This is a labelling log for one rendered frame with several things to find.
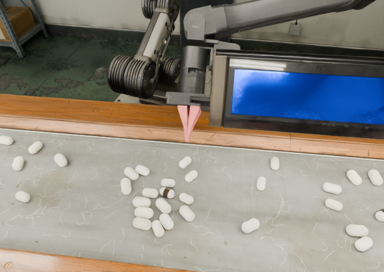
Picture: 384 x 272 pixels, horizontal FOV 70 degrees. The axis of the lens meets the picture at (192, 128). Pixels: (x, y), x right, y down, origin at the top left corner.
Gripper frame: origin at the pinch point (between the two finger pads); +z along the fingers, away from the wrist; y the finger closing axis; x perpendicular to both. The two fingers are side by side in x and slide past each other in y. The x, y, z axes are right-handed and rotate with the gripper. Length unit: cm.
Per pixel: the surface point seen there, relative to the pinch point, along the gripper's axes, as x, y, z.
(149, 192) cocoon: -2.5, -6.6, 12.0
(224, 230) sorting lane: -4.7, 9.0, 17.3
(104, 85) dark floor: 145, -82, -43
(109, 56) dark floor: 173, -92, -76
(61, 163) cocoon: 1.0, -28.1, 7.9
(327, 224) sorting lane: -2.5, 28.8, 14.8
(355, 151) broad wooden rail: 9.2, 39.4, -0.6
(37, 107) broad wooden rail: 11.7, -42.9, -5.7
